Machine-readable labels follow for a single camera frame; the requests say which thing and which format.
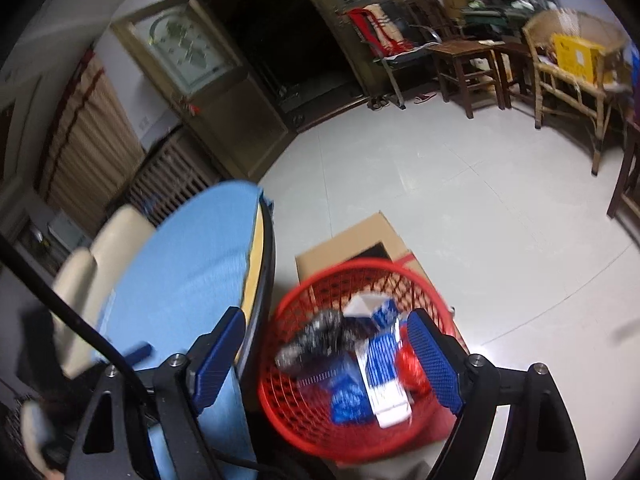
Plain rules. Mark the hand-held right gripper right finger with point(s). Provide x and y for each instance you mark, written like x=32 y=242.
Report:
x=432 y=365

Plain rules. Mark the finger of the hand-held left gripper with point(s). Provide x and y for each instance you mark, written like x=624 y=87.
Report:
x=137 y=352

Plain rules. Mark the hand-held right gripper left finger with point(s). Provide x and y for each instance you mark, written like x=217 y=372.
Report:
x=220 y=355

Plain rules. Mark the red plastic bag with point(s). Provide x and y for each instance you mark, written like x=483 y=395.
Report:
x=411 y=367

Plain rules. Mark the blue striped white box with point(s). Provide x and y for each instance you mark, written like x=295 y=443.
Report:
x=385 y=380

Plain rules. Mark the blue foil packet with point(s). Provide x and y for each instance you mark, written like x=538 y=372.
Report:
x=350 y=395

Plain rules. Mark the white medicine box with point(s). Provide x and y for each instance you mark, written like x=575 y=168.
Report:
x=361 y=306

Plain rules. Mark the black plastic bag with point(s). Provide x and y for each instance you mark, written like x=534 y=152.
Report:
x=320 y=337

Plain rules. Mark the red mesh basket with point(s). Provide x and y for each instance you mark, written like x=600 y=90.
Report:
x=360 y=442

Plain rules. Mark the beige leather sofa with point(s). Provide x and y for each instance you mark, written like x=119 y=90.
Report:
x=85 y=280

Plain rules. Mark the blue tablecloth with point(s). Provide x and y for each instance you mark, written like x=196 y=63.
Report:
x=190 y=270

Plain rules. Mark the round table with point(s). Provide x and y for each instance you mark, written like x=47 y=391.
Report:
x=256 y=260

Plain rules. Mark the large cardboard box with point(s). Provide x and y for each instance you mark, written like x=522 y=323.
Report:
x=350 y=245

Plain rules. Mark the wooden crib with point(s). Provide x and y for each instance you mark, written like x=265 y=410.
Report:
x=170 y=170

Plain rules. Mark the brown curtain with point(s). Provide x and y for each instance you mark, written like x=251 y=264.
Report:
x=85 y=135

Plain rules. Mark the wooden door with glass panel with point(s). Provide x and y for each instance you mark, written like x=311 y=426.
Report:
x=330 y=10
x=225 y=110

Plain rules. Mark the slipper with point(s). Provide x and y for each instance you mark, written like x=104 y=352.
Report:
x=378 y=103
x=426 y=98

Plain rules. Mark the dark wooden furniture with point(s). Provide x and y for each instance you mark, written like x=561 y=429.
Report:
x=627 y=160

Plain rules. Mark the bamboo chair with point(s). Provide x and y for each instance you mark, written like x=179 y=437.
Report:
x=545 y=72

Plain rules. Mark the dark wooden stool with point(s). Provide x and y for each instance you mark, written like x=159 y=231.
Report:
x=460 y=49

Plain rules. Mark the dark wooden side table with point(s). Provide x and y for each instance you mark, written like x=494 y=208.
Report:
x=510 y=47

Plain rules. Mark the yellow box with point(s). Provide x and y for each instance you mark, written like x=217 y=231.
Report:
x=575 y=57

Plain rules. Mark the red striped cloth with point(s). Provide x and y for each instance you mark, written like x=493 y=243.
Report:
x=372 y=25

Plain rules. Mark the cluttered dark desk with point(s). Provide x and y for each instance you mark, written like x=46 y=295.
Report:
x=492 y=22

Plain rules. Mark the dark wooden chair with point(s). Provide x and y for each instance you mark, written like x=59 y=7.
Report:
x=425 y=15

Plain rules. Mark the small cardboard box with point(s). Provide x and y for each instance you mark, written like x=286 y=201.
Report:
x=452 y=0

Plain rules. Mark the white wall socket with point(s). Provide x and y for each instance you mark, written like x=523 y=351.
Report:
x=145 y=121

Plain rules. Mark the metal frame chair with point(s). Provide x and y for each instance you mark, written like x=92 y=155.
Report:
x=400 y=60

